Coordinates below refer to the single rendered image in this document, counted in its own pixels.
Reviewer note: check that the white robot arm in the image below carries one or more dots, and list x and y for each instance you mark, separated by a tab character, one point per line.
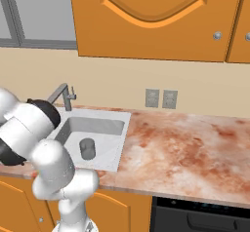
49	164

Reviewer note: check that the white sink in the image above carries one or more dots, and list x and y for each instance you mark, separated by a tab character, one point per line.
97	135

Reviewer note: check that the grey cup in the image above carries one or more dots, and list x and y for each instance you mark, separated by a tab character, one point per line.
87	148

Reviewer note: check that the grey tap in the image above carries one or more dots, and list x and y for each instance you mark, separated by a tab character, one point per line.
66	96

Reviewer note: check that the orange base cupboard door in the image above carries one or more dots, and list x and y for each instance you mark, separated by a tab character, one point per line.
19	206
120	211

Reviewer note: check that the round silver cupboard knob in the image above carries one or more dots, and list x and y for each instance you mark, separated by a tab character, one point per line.
248	36
217	35

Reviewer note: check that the grey framed window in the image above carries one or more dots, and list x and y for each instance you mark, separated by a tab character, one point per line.
35	11

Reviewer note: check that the black dishwasher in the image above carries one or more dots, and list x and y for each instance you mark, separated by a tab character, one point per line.
198	216

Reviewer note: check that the small silver cupboard knob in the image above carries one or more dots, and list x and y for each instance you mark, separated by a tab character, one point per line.
41	220

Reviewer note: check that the grey wall socket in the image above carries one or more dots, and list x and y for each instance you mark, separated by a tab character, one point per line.
152	98
170	99

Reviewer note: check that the orange wall cupboard door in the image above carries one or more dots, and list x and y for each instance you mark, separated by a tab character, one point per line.
153	18
240	28

